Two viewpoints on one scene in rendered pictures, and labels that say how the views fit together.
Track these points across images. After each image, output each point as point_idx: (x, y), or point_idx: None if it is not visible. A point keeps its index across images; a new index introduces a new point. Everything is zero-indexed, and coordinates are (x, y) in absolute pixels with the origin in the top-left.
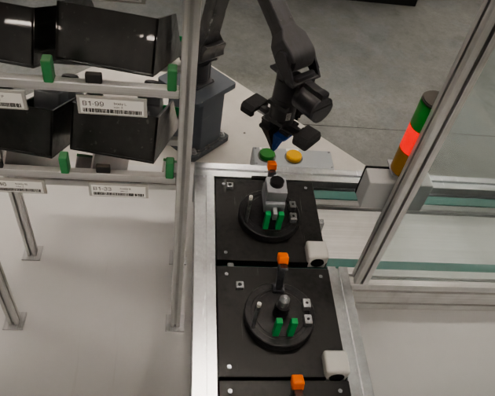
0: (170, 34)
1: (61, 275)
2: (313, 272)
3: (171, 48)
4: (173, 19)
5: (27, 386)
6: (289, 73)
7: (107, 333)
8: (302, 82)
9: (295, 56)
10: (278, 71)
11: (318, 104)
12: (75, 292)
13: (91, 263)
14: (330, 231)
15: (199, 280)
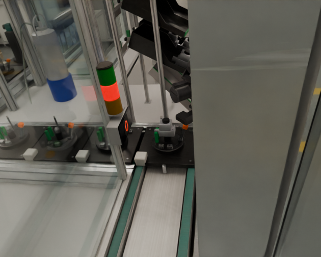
0: (145, 6)
1: None
2: (130, 156)
3: (148, 14)
4: (148, 2)
5: (124, 106)
6: (185, 70)
7: (137, 119)
8: (185, 79)
9: (188, 62)
10: None
11: (171, 87)
12: (156, 111)
13: (168, 113)
14: (166, 181)
15: (138, 124)
